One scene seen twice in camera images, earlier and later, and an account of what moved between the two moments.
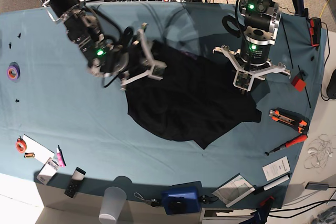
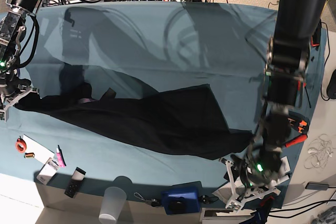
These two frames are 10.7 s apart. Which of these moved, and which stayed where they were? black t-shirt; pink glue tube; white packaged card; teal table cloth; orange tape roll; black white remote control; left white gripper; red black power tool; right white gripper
Moved: right white gripper; black t-shirt; left white gripper
Stayed: black white remote control; pink glue tube; red black power tool; orange tape roll; white packaged card; teal table cloth
